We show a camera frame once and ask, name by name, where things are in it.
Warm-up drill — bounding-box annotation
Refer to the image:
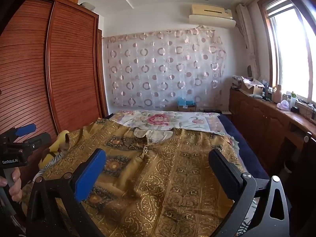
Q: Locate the patterned storage box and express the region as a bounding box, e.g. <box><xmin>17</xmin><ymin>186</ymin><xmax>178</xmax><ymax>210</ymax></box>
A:
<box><xmin>232</xmin><ymin>76</ymin><xmax>244</xmax><ymax>89</ymax></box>

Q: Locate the person's left hand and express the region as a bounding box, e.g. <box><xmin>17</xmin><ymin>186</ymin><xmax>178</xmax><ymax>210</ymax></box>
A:
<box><xmin>0</xmin><ymin>167</ymin><xmax>23</xmax><ymax>203</ymax></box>

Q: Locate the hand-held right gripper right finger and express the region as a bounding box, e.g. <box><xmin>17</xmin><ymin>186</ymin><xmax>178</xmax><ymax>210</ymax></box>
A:
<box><xmin>208</xmin><ymin>149</ymin><xmax>290</xmax><ymax>237</ymax></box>

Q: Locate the golden patterned garment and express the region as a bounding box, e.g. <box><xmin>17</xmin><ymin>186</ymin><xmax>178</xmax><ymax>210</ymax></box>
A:
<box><xmin>41</xmin><ymin>118</ymin><xmax>250</xmax><ymax>237</ymax></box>

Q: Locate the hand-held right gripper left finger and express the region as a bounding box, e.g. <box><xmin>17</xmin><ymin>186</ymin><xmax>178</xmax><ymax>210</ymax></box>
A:
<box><xmin>26</xmin><ymin>148</ymin><xmax>107</xmax><ymax>237</ymax></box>

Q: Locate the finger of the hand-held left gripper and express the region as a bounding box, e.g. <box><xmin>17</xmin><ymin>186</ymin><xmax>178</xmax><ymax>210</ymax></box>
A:
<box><xmin>22</xmin><ymin>132</ymin><xmax>51</xmax><ymax>153</ymax></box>
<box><xmin>0</xmin><ymin>124</ymin><xmax>37</xmax><ymax>144</ymax></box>

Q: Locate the pink bottle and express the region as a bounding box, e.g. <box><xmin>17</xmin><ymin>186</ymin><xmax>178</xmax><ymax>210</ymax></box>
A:
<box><xmin>272</xmin><ymin>84</ymin><xmax>283</xmax><ymax>103</ymax></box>

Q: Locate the circle-patterned sheer curtain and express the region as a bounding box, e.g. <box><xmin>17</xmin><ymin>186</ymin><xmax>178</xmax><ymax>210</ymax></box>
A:
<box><xmin>104</xmin><ymin>28</ymin><xmax>226</xmax><ymax>109</ymax></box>

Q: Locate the floral blanket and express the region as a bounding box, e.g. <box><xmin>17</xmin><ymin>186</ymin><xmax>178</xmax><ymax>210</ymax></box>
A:
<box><xmin>109</xmin><ymin>110</ymin><xmax>225</xmax><ymax>136</ymax></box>

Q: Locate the wooden sideboard cabinet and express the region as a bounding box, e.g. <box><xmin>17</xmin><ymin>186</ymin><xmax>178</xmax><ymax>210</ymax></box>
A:
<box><xmin>229</xmin><ymin>87</ymin><xmax>316</xmax><ymax>178</ymax></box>

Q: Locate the white window curtain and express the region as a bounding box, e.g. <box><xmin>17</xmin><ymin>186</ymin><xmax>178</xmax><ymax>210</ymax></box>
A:
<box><xmin>236</xmin><ymin>3</ymin><xmax>260</xmax><ymax>79</ymax></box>

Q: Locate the blue plastic bag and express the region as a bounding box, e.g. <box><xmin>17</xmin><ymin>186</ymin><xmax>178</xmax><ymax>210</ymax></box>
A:
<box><xmin>177</xmin><ymin>97</ymin><xmax>195</xmax><ymax>106</ymax></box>

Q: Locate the bed with palm-leaf sheet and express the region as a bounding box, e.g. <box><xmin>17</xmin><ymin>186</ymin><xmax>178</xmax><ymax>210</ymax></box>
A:
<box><xmin>32</xmin><ymin>150</ymin><xmax>260</xmax><ymax>237</ymax></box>

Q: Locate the wooden louvered wardrobe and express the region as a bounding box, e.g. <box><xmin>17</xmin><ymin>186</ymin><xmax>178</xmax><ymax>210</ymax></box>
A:
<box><xmin>0</xmin><ymin>0</ymin><xmax>109</xmax><ymax>178</ymax></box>

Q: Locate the wooden-framed window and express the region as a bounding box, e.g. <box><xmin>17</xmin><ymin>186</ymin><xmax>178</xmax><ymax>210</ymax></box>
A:
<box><xmin>258</xmin><ymin>0</ymin><xmax>316</xmax><ymax>104</ymax></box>

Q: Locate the white storage box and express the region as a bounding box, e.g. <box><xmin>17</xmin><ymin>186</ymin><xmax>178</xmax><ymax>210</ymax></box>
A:
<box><xmin>78</xmin><ymin>2</ymin><xmax>95</xmax><ymax>11</ymax></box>

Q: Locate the beige air conditioner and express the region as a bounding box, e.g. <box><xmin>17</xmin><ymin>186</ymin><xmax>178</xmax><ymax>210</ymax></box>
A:
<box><xmin>190</xmin><ymin>4</ymin><xmax>233</xmax><ymax>20</ymax></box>

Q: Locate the dark blue bedspread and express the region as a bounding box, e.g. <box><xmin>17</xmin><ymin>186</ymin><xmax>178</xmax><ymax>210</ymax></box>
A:
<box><xmin>217</xmin><ymin>114</ymin><xmax>272</xmax><ymax>181</ymax></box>

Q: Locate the open cardboard box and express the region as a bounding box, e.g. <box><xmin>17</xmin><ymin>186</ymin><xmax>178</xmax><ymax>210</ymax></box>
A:
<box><xmin>241</xmin><ymin>78</ymin><xmax>265</xmax><ymax>95</ymax></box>

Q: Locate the small labelled cardboard box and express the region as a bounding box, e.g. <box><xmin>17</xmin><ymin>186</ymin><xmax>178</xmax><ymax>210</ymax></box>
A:
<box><xmin>178</xmin><ymin>104</ymin><xmax>197</xmax><ymax>112</ymax></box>

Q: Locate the yellow plush toy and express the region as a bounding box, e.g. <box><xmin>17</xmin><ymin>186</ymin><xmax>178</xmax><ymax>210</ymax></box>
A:
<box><xmin>38</xmin><ymin>130</ymin><xmax>71</xmax><ymax>176</ymax></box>

